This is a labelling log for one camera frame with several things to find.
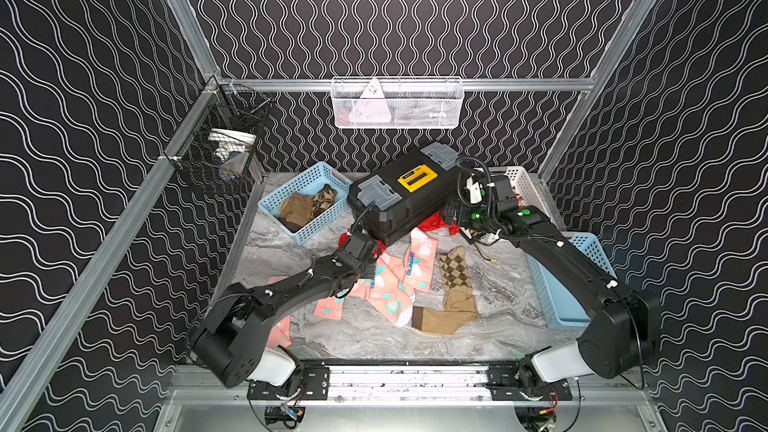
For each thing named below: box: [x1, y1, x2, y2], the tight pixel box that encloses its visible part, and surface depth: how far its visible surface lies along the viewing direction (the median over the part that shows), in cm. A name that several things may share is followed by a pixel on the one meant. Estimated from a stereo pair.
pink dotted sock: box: [314, 252, 415, 327], surface depth 89 cm
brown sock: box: [277, 193, 316, 232], surface depth 102 cm
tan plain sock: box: [412, 246, 479, 335], surface depth 89 cm
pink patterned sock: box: [403, 227, 439, 293], surface depth 96 cm
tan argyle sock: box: [311, 183, 338, 217], surface depth 108 cm
